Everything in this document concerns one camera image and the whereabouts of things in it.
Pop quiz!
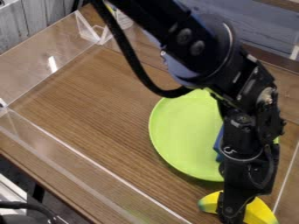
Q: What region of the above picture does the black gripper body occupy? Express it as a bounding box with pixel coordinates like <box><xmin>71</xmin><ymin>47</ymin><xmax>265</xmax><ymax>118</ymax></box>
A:
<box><xmin>218</xmin><ymin>143</ymin><xmax>282</xmax><ymax>200</ymax></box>

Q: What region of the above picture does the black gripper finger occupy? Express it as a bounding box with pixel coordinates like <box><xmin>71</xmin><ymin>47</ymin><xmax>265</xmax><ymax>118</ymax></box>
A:
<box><xmin>217</xmin><ymin>187</ymin><xmax>255</xmax><ymax>224</ymax></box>

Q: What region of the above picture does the yellow toy banana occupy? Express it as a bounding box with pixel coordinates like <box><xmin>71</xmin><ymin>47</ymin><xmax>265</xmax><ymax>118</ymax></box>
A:
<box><xmin>198</xmin><ymin>191</ymin><xmax>281</xmax><ymax>224</ymax></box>

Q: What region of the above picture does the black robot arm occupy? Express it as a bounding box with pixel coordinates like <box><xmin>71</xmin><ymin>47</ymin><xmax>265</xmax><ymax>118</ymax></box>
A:
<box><xmin>90</xmin><ymin>0</ymin><xmax>286</xmax><ymax>224</ymax></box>

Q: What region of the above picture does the green plate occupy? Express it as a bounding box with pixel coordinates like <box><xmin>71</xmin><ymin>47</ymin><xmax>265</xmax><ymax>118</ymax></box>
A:
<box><xmin>149</xmin><ymin>88</ymin><xmax>281</xmax><ymax>182</ymax></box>

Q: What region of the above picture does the blue star-shaped block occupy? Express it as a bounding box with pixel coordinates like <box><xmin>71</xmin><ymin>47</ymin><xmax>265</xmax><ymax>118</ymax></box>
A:
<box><xmin>213</xmin><ymin>124</ymin><xmax>225</xmax><ymax>163</ymax></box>

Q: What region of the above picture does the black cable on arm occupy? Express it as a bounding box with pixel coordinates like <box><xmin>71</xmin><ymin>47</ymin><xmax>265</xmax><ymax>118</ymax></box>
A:
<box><xmin>90</xmin><ymin>0</ymin><xmax>197</xmax><ymax>99</ymax></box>

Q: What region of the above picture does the clear acrylic front wall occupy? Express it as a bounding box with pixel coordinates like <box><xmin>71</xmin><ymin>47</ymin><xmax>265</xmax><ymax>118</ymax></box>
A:
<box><xmin>0</xmin><ymin>99</ymin><xmax>193</xmax><ymax>224</ymax></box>

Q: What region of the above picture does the black floor cable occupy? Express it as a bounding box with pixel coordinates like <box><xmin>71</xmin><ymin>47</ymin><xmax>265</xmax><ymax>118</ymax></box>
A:
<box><xmin>0</xmin><ymin>200</ymin><xmax>60</xmax><ymax>224</ymax></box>

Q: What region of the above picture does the clear acrylic corner bracket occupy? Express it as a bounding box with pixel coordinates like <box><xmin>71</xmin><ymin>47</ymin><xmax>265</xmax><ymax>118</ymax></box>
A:
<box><xmin>75</xmin><ymin>10</ymin><xmax>114</xmax><ymax>46</ymax></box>

